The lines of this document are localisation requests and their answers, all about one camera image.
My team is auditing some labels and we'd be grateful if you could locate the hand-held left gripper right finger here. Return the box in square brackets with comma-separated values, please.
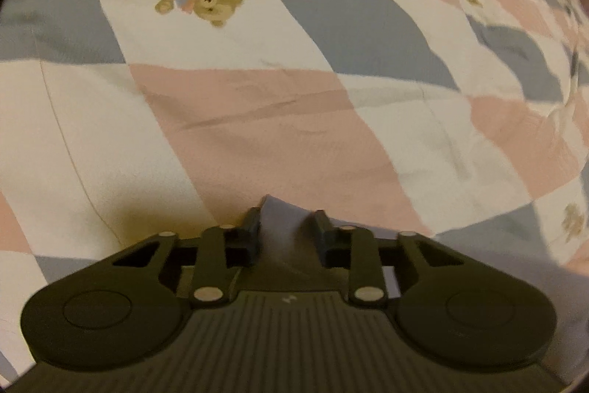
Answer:
[313, 210, 463, 308]

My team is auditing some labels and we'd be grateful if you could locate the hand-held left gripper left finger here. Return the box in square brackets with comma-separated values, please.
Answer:
[109, 206, 263, 308]

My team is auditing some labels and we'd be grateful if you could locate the checkered teddy bear quilt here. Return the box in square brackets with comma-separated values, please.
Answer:
[0, 0, 589, 380]

